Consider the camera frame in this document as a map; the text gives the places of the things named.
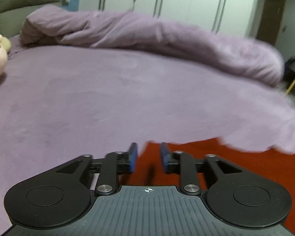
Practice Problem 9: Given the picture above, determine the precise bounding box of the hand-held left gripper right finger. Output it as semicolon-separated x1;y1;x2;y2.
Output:
160;142;244;196

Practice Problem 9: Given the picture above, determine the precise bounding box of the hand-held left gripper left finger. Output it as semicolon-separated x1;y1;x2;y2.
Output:
55;142;139;196

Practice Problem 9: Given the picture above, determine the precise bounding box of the red knit cardigan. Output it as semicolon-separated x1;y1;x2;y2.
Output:
135;137;295;236

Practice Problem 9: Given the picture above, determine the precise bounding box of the bed with purple sheet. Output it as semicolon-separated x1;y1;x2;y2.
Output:
0;33;295;202

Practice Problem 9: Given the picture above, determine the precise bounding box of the purple duvet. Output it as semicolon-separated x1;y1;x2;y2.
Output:
20;4;286;87

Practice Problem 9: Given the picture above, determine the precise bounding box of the side table with yellow legs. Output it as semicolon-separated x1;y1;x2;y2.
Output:
285;74;295;95

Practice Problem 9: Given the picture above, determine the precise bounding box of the white wardrobe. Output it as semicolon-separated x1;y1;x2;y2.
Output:
78;0;261;39

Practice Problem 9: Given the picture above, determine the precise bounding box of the pale green plush toy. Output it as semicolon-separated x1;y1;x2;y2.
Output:
0;36;12;53

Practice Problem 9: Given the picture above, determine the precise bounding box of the dark wooden door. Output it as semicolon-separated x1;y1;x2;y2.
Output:
256;0;286;48

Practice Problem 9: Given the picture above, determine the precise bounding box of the grey-green padded headboard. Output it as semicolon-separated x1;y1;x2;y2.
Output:
0;0;64;39

